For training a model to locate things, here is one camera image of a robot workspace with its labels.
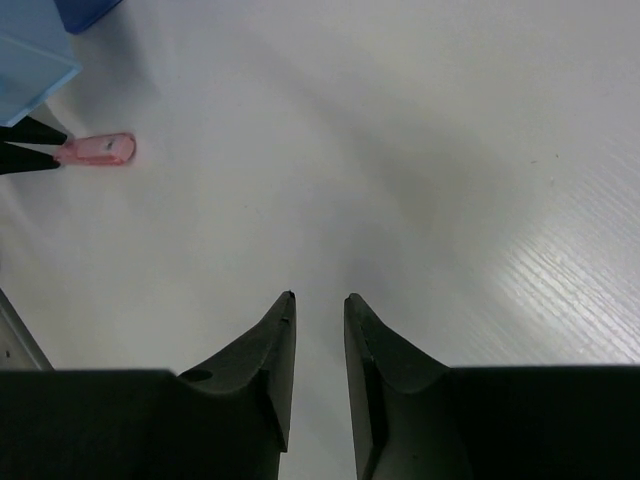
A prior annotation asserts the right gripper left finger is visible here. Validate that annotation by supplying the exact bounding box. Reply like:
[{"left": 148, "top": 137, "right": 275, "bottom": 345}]
[{"left": 1, "top": 291, "right": 296, "bottom": 479}]

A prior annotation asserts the pink correction tape case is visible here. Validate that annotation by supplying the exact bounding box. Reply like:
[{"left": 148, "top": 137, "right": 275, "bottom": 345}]
[{"left": 53, "top": 133, "right": 136, "bottom": 166}]

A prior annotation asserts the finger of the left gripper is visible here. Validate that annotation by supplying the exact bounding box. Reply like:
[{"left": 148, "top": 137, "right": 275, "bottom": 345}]
[
  {"left": 0, "top": 142, "right": 61, "bottom": 175},
  {"left": 0, "top": 116, "right": 67, "bottom": 146}
]

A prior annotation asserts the purple-blue drawer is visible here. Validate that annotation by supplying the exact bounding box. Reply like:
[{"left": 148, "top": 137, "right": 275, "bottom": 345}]
[{"left": 54, "top": 0, "right": 121, "bottom": 35}]

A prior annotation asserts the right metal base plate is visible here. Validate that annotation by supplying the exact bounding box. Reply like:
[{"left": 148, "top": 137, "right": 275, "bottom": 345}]
[{"left": 0, "top": 291, "right": 53, "bottom": 371}]

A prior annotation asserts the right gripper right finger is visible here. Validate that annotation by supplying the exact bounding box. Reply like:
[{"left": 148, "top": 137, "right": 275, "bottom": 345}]
[{"left": 344, "top": 294, "right": 639, "bottom": 479}]

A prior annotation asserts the light blue small drawer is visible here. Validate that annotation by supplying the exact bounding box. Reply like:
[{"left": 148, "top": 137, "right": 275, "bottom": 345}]
[{"left": 1, "top": 0, "right": 81, "bottom": 127}]

